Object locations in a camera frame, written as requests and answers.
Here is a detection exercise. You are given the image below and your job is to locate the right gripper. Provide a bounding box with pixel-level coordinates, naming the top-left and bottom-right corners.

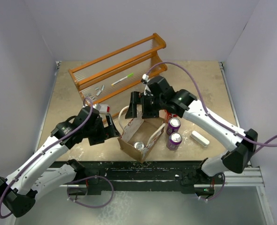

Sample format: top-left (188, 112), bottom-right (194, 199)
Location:
top-left (126, 91), bottom-right (165, 119)

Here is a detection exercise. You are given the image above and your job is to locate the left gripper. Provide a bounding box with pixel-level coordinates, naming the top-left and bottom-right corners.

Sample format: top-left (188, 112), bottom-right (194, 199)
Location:
top-left (83, 113), bottom-right (120, 145)

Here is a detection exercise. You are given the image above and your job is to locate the brown canvas bag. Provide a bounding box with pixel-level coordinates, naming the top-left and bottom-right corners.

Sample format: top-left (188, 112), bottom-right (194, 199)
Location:
top-left (118, 106), bottom-right (166, 163)

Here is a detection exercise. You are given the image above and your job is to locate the purple soda can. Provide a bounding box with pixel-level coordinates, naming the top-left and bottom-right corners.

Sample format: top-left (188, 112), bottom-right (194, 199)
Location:
top-left (166, 117), bottom-right (181, 135)
top-left (133, 141), bottom-right (145, 151)
top-left (166, 132), bottom-right (182, 150)

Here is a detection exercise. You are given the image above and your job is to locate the orange wooden shelf rack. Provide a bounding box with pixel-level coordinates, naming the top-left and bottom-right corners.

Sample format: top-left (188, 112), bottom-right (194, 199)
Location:
top-left (68, 33), bottom-right (167, 117)

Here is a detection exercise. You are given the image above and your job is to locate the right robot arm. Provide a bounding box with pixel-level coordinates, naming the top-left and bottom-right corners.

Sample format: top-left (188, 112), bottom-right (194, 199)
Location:
top-left (125, 76), bottom-right (258, 183)

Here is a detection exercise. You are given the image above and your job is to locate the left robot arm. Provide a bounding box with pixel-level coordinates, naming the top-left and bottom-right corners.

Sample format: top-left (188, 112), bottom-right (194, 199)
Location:
top-left (0, 106), bottom-right (120, 219)

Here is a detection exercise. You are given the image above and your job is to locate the red white small box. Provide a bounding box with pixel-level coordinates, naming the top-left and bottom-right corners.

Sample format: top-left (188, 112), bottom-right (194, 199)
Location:
top-left (94, 104), bottom-right (110, 114)

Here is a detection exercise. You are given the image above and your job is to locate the green capped marker pen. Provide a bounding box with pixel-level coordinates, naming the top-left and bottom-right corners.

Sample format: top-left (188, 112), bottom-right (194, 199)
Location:
top-left (111, 73), bottom-right (134, 86)

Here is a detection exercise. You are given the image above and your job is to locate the grey staple strip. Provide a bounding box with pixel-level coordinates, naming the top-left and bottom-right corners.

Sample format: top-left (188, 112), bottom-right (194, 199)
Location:
top-left (95, 85), bottom-right (105, 91)

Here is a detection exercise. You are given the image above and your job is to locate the white oblong case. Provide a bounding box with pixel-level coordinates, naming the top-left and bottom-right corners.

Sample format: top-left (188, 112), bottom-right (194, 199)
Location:
top-left (190, 131), bottom-right (210, 147)

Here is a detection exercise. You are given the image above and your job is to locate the black table front rail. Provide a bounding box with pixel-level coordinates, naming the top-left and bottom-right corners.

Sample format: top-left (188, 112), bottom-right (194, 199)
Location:
top-left (28, 160), bottom-right (249, 195)

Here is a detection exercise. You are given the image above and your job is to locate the purple loop cable under table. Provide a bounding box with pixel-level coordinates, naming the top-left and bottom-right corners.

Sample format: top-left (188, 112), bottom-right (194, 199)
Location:
top-left (67, 174), bottom-right (114, 209)

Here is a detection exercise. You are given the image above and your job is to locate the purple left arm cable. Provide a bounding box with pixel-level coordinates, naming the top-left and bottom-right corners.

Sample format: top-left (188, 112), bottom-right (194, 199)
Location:
top-left (0, 97), bottom-right (94, 219)

